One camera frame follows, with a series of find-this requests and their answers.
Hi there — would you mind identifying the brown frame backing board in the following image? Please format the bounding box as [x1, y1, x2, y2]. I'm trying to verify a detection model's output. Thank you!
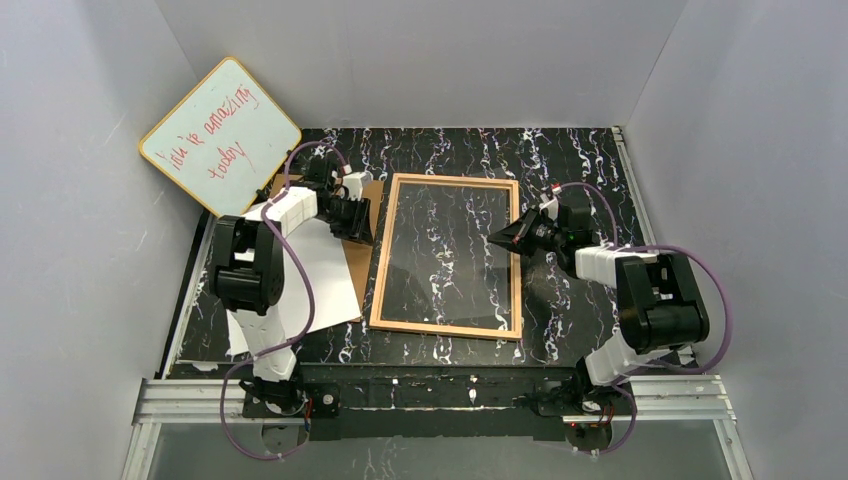
[268, 173, 386, 325]

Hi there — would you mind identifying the printed colour photo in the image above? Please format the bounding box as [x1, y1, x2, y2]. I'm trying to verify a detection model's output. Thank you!
[267, 193, 361, 340]

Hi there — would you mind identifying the clear frame glass sheet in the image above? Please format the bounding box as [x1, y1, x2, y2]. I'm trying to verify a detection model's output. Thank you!
[380, 183, 512, 330]

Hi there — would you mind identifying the wooden picture frame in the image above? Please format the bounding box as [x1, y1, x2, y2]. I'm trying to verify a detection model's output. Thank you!
[368, 173, 523, 341]

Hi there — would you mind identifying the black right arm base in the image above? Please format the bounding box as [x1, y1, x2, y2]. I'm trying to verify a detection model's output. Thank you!
[526, 378, 633, 423]

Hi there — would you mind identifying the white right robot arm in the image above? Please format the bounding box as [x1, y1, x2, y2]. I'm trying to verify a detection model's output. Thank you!
[487, 199, 710, 390]

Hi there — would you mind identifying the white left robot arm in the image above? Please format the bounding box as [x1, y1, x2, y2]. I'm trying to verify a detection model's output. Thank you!
[207, 159, 374, 382]

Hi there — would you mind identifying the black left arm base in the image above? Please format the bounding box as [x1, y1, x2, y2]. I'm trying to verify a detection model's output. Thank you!
[238, 379, 340, 419]

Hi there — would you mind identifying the yellow-edged whiteboard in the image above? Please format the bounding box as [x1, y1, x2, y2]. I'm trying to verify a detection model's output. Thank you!
[138, 56, 302, 217]

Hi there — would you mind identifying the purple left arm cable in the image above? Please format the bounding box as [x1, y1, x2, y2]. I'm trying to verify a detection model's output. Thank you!
[219, 140, 352, 463]

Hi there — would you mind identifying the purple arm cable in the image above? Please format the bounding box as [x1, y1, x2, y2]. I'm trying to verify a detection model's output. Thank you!
[549, 181, 734, 457]
[219, 140, 352, 463]

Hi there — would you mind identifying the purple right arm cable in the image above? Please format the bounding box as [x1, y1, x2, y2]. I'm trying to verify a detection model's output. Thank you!
[549, 181, 734, 457]

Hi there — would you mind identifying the aluminium mounting rail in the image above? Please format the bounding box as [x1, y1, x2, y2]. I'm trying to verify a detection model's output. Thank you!
[133, 374, 736, 424]

